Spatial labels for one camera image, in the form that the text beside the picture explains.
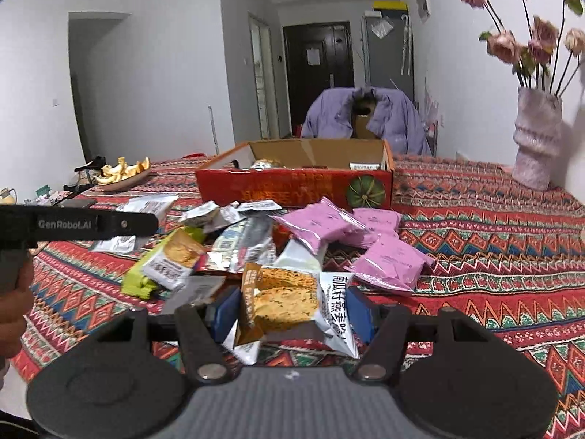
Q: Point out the beige round object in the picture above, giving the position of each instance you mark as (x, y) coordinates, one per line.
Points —
(8, 196)

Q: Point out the red cardboard box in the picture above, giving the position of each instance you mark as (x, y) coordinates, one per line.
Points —
(292, 187)

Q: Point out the red silver snack packet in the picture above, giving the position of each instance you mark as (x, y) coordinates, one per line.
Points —
(219, 263)

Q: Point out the green snack packet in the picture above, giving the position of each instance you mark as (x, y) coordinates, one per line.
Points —
(137, 283)

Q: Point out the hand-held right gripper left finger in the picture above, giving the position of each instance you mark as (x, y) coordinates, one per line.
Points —
(226, 315)

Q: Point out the red bag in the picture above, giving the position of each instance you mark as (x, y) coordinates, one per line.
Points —
(298, 131)

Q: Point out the white silver snack packet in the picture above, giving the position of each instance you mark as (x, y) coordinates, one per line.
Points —
(151, 208)
(114, 244)
(299, 256)

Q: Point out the dark entrance door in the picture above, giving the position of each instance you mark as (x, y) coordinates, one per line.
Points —
(333, 96)

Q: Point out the brown chair back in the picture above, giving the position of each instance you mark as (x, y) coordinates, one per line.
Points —
(364, 121)

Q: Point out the paper notice on door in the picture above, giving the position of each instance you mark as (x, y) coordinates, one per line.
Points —
(313, 57)

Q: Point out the white folded umbrella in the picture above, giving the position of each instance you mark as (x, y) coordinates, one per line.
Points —
(405, 45)

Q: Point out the yellow box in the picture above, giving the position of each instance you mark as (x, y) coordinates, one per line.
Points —
(389, 6)

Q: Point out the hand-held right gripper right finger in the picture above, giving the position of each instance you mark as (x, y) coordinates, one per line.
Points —
(363, 315)

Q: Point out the grey refrigerator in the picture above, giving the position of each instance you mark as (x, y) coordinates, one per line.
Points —
(388, 64)

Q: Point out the pink snack packet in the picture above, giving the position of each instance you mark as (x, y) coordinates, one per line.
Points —
(384, 285)
(320, 226)
(393, 260)
(379, 220)

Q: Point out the black plastic stand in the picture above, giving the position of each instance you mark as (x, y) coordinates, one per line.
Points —
(87, 171)

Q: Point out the blue striped snack packet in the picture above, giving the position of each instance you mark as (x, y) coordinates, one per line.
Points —
(247, 242)

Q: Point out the shallow bowl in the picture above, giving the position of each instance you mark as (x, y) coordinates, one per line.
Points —
(132, 182)

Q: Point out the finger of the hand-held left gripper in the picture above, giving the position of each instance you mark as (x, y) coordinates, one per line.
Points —
(137, 224)

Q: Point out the grey snack packet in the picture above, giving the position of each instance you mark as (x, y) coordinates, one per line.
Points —
(194, 292)

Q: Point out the pink textured vase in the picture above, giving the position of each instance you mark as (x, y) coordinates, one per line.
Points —
(537, 141)

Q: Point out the white interior door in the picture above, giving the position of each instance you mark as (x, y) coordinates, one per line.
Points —
(263, 77)

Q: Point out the purple jacket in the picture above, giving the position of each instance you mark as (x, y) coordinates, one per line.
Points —
(402, 119)

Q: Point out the person's left hand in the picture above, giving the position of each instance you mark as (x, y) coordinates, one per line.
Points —
(13, 320)

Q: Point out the oat crisp snack packet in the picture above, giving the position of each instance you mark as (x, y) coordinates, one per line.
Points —
(267, 163)
(283, 302)
(176, 256)

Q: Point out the pink rose bouquet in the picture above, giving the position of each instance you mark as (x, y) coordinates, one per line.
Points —
(507, 45)

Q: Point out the clear plastic bag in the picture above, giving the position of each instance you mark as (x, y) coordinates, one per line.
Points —
(381, 27)

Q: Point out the wall poster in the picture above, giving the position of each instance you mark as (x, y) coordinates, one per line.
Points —
(424, 2)

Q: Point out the pile of orange peels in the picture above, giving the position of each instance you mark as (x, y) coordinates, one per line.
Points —
(121, 171)

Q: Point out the black smartphone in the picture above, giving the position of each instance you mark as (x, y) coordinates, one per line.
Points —
(80, 203)

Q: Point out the small white snack packet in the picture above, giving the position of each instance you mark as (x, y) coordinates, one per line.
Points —
(365, 166)
(201, 215)
(260, 206)
(231, 215)

